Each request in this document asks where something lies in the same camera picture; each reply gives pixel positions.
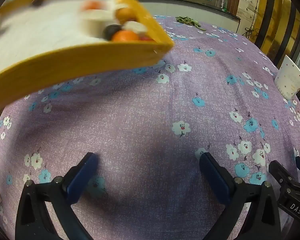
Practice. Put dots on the red apple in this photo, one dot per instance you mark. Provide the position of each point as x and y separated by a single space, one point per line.
146 39

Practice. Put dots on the yellow-taped white foam tray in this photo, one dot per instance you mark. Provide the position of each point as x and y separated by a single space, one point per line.
65 56

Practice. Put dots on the yellow-framed wooden door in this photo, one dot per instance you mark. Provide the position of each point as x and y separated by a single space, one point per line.
280 17

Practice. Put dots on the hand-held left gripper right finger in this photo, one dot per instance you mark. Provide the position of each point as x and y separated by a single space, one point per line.
215 175

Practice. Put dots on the white fruit piece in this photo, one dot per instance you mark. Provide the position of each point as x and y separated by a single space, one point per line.
135 27

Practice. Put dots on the green vegetable scraps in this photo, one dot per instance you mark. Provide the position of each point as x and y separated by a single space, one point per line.
187 20

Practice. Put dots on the green bottle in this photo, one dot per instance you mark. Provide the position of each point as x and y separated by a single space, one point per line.
225 3

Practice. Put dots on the dark round fruit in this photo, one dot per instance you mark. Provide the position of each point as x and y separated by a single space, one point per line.
110 31

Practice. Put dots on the orange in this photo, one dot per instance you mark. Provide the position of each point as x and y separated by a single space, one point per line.
91 5
126 14
125 37

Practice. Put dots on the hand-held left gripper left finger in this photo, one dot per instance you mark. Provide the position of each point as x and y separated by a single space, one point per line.
83 172

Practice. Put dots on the white dotted paper cup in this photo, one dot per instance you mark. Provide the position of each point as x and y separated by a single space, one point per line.
288 77

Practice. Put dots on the purple floral bedsheet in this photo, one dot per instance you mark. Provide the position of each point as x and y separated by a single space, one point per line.
140 120

